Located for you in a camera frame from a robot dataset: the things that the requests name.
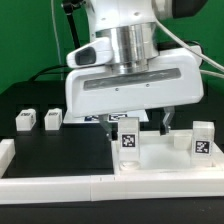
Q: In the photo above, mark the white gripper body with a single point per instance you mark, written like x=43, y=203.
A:
x=173, y=78

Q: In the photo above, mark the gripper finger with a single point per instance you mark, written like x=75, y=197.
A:
x=165, y=124
x=110, y=132

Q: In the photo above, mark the white square tabletop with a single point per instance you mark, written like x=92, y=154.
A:
x=166, y=154

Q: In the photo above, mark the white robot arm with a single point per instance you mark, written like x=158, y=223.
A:
x=121, y=69

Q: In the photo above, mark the white U-shaped obstacle fence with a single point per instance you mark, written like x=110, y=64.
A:
x=102, y=187

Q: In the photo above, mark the white AprilTag base plate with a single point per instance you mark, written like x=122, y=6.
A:
x=111, y=118

